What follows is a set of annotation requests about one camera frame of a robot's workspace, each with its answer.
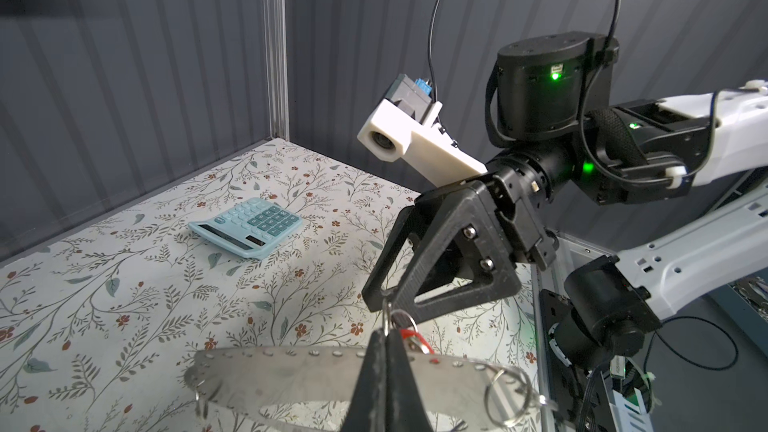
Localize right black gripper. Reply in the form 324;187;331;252
362;161;559;323

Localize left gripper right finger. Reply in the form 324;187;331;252
386;332;433;432

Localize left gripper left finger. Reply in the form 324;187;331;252
340;330;386;432

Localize red key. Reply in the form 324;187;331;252
399;328;434;355

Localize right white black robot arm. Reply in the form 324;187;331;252
358;32;767;370

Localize light blue calculator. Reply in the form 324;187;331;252
188;198;303;260

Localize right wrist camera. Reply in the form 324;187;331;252
357;74;487;187

